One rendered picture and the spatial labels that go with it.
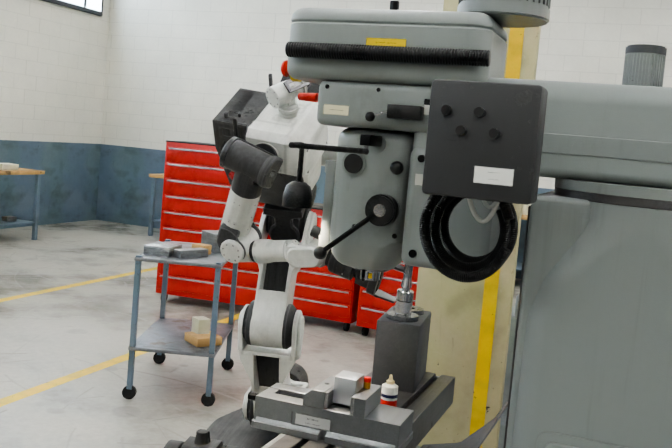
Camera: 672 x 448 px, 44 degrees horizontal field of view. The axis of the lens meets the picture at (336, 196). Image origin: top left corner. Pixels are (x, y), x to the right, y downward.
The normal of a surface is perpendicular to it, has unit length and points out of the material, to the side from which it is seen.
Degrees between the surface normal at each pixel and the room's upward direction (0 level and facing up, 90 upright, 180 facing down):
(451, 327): 90
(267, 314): 60
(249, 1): 90
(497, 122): 90
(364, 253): 118
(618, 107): 90
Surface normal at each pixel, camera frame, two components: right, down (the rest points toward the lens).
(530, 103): -0.36, 0.04
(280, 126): -0.01, -0.79
